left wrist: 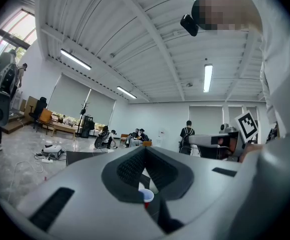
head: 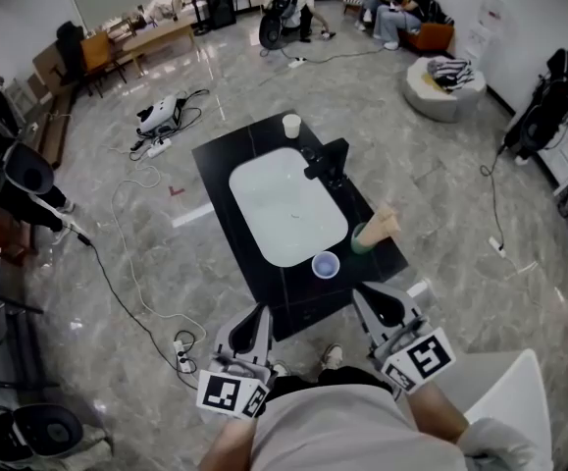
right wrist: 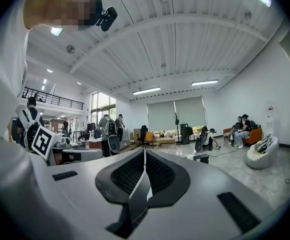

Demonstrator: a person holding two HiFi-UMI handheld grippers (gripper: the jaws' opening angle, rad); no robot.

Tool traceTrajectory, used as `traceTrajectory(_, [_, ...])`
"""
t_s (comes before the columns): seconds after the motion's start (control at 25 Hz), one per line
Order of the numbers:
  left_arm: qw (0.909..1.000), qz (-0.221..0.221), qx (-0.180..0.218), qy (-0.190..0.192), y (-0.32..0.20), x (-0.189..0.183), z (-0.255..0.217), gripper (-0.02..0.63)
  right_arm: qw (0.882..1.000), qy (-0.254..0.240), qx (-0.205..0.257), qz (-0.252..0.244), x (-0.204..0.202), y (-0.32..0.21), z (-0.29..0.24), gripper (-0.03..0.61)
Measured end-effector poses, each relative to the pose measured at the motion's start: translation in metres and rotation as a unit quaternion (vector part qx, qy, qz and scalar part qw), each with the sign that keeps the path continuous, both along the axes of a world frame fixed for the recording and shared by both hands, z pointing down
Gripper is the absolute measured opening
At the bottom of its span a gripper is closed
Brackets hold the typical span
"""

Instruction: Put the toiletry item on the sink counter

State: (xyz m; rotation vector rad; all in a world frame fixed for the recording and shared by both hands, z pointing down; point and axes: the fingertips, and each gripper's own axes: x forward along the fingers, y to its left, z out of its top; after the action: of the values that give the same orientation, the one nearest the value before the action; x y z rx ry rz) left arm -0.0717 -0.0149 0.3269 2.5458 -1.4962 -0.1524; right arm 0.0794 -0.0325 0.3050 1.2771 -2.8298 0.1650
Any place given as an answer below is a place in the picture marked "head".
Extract wall poster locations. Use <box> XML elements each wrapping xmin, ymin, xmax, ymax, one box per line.
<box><xmin>479</xmin><ymin>0</ymin><xmax>508</xmax><ymax>24</ymax></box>

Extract grey beanbag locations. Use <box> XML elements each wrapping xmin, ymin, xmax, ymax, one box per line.
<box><xmin>401</xmin><ymin>55</ymin><xmax>489</xmax><ymax>123</ymax></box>

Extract white paper cup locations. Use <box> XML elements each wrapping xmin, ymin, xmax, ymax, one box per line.
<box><xmin>282</xmin><ymin>113</ymin><xmax>303</xmax><ymax>139</ymax></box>

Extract striped cloth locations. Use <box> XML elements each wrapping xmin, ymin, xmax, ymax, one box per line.
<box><xmin>426</xmin><ymin>58</ymin><xmax>476</xmax><ymax>87</ymax></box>

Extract wooden table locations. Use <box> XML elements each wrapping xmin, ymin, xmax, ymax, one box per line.
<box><xmin>122</xmin><ymin>17</ymin><xmax>197</xmax><ymax>78</ymax></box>

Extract white chair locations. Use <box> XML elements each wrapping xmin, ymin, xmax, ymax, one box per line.
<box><xmin>462</xmin><ymin>348</ymin><xmax>554</xmax><ymax>471</ymax></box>

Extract white floor machine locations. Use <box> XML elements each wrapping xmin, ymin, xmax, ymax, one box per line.
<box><xmin>135</xmin><ymin>94</ymin><xmax>184</xmax><ymax>134</ymax></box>

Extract white sink basin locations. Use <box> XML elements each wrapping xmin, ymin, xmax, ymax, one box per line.
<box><xmin>228</xmin><ymin>147</ymin><xmax>349</xmax><ymax>268</ymax></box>

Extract grey round backpack rig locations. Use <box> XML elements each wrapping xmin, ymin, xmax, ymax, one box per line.
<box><xmin>0</xmin><ymin>402</ymin><xmax>86</xmax><ymax>465</ymax></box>

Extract wooden platform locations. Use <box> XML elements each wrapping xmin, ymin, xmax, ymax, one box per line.
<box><xmin>32</xmin><ymin>85</ymin><xmax>77</xmax><ymax>169</ymax></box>

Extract black cable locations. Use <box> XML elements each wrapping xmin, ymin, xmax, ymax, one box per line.
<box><xmin>479</xmin><ymin>149</ymin><xmax>508</xmax><ymax>249</ymax></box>
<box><xmin>75</xmin><ymin>228</ymin><xmax>201</xmax><ymax>375</ymax></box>

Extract white grey backpack rig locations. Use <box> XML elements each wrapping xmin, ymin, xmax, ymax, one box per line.
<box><xmin>0</xmin><ymin>115</ymin><xmax>54</xmax><ymax>195</ymax></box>

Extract person's right forearm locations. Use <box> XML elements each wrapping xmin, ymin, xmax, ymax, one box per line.
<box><xmin>408</xmin><ymin>383</ymin><xmax>471</xmax><ymax>444</ymax></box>

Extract orange sofa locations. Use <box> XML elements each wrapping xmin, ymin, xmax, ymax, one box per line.
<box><xmin>341</xmin><ymin>0</ymin><xmax>456</xmax><ymax>58</ymax></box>

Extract white cable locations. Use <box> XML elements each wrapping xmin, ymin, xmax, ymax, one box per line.
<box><xmin>111</xmin><ymin>157</ymin><xmax>209</xmax><ymax>342</ymax></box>

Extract black coat rack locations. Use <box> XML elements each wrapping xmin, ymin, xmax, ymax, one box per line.
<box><xmin>180</xmin><ymin>0</ymin><xmax>211</xmax><ymax>37</ymax></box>

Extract black sink cabinet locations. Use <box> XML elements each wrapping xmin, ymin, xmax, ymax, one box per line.
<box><xmin>191</xmin><ymin>110</ymin><xmax>410</xmax><ymax>342</ymax></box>

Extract clear plastic cup holder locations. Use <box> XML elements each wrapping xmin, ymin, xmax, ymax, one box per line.
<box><xmin>350</xmin><ymin>222</ymin><xmax>381</xmax><ymax>255</ymax></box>

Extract orange chair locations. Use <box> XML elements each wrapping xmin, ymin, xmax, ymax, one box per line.
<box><xmin>79</xmin><ymin>29</ymin><xmax>128</xmax><ymax>97</ymax></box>

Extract person's right shoe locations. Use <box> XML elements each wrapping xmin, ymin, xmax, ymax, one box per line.
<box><xmin>320</xmin><ymin>343</ymin><xmax>344</xmax><ymax>370</ymax></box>

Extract person's left forearm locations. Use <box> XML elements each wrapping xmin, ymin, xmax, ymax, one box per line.
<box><xmin>197</xmin><ymin>414</ymin><xmax>260</xmax><ymax>471</ymax></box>

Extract black backpack rig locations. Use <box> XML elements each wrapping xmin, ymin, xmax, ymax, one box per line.
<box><xmin>521</xmin><ymin>78</ymin><xmax>568</xmax><ymax>154</ymax></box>
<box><xmin>258</xmin><ymin>0</ymin><xmax>300</xmax><ymax>51</ymax></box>

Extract person's white shirt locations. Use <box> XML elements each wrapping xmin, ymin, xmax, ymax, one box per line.
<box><xmin>248</xmin><ymin>383</ymin><xmax>554</xmax><ymax>471</ymax></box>

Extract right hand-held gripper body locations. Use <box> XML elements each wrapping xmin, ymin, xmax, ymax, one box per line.
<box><xmin>369</xmin><ymin>314</ymin><xmax>457</xmax><ymax>394</ymax></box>

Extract black faucet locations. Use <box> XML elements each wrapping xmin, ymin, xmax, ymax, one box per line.
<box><xmin>303</xmin><ymin>137</ymin><xmax>351</xmax><ymax>182</ymax></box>

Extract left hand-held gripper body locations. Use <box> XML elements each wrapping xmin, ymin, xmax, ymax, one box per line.
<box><xmin>195</xmin><ymin>350</ymin><xmax>273</xmax><ymax>420</ymax></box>

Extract person's black trousers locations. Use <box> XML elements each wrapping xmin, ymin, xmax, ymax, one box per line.
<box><xmin>263</xmin><ymin>366</ymin><xmax>395</xmax><ymax>404</ymax></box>

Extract black office chair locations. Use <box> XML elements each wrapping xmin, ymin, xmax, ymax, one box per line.
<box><xmin>56</xmin><ymin>21</ymin><xmax>88</xmax><ymax>87</ymax></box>

